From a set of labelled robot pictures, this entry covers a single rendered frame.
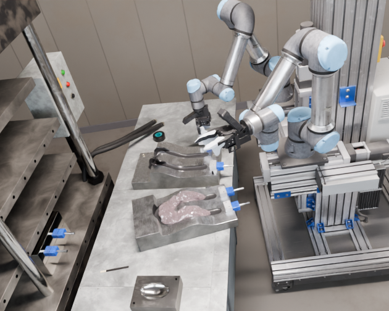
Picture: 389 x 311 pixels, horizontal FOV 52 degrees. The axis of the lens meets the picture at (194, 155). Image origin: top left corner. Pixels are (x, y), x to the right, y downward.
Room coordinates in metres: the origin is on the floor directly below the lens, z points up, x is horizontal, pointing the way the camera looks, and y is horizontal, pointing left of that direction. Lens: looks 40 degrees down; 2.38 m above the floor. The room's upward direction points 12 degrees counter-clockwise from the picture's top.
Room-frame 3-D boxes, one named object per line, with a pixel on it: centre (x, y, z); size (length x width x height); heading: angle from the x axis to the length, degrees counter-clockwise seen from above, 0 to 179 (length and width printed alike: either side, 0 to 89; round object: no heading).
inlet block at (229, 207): (1.34, -0.16, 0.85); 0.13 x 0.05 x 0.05; 93
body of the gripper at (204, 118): (1.86, -0.09, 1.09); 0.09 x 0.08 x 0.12; 76
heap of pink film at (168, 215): (1.38, 0.11, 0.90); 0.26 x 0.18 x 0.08; 93
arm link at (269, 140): (1.26, -0.31, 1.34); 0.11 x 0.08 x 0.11; 20
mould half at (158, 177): (1.74, 0.11, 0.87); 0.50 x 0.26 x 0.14; 76
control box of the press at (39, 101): (2.12, 0.74, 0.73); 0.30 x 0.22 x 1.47; 166
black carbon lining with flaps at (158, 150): (1.73, 0.10, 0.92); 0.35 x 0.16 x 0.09; 76
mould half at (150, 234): (1.38, 0.12, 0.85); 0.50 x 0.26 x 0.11; 93
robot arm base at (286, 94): (1.95, -0.57, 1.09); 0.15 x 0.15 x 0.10
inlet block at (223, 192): (1.45, -0.15, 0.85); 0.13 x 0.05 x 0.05; 93
